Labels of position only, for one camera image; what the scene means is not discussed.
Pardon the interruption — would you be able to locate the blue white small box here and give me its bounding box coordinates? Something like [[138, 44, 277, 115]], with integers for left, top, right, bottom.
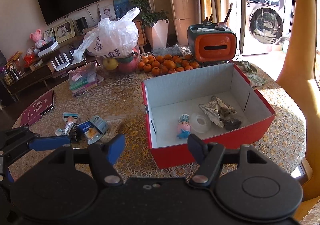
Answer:
[[89, 115, 109, 134]]

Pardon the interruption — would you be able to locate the silver foil snack bag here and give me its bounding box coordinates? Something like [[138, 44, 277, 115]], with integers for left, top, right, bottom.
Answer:
[[199, 95, 236, 128]]

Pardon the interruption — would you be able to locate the white front-load washing machine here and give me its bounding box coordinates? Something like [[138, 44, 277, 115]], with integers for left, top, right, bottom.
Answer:
[[239, 0, 283, 56]]

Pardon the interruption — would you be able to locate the potted green plant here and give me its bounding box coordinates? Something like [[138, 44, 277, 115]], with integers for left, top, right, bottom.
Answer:
[[132, 0, 169, 50]]

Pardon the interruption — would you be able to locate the pile of mandarins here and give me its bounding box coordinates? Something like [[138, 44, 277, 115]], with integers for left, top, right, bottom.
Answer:
[[137, 54, 200, 76]]

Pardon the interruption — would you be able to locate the orange green tissue box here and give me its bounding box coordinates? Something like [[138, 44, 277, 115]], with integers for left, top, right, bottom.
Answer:
[[187, 23, 237, 63]]

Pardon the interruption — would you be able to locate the dark tea packet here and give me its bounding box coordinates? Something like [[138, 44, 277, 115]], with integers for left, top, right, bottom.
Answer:
[[220, 111, 241, 131]]

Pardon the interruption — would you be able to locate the yellow apple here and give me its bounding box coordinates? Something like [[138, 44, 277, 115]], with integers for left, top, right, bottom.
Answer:
[[103, 58, 118, 71]]

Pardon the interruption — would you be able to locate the cotton swab bag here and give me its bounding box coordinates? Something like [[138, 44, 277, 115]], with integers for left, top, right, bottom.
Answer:
[[100, 115, 126, 142]]

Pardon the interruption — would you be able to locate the white plastic bag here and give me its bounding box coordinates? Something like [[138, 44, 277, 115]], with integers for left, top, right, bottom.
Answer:
[[73, 7, 140, 62]]

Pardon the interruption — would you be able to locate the green patterned cloth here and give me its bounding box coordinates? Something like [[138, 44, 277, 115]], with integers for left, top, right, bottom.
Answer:
[[232, 61, 266, 88]]

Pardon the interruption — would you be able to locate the maroon booklet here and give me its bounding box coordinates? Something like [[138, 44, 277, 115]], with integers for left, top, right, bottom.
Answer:
[[20, 90, 54, 127]]

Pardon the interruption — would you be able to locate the pink plush toy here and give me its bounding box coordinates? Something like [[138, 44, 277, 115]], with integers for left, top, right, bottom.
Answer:
[[29, 29, 46, 49]]

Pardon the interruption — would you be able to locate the blue card packet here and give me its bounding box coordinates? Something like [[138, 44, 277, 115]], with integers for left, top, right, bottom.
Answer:
[[76, 121, 105, 145]]

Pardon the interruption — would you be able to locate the wooden tv cabinet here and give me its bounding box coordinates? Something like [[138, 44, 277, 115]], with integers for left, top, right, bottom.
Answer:
[[0, 18, 148, 102]]

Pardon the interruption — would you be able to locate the stack of plastic boxes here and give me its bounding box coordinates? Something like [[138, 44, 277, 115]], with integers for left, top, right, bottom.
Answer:
[[68, 62, 104, 97]]

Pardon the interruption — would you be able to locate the red apple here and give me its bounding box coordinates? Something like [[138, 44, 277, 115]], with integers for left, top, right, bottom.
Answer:
[[118, 57, 139, 74]]

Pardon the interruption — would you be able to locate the orange giraffe-shaped chair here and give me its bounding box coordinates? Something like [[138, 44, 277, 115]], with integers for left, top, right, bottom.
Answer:
[[277, 0, 319, 224]]

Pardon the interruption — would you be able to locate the red cardboard box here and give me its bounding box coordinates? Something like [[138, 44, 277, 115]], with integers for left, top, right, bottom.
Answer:
[[142, 63, 276, 169]]

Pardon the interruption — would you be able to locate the lip balm blister pack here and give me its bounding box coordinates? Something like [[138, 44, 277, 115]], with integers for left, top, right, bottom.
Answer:
[[55, 113, 80, 136]]

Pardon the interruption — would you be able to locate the grey cloth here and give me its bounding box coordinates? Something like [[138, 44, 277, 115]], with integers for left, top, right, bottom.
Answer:
[[151, 44, 182, 56]]

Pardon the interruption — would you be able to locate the white router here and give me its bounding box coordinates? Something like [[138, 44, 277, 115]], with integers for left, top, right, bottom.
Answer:
[[50, 53, 71, 72]]

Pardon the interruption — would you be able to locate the framed photo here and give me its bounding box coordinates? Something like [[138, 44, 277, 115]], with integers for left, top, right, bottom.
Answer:
[[54, 20, 75, 43]]

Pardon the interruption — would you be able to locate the pink pig toy figure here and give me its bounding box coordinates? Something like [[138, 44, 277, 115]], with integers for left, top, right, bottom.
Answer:
[[176, 114, 191, 139]]

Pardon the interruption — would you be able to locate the clear tape roll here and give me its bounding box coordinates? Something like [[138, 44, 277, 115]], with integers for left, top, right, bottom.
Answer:
[[189, 113, 212, 133]]

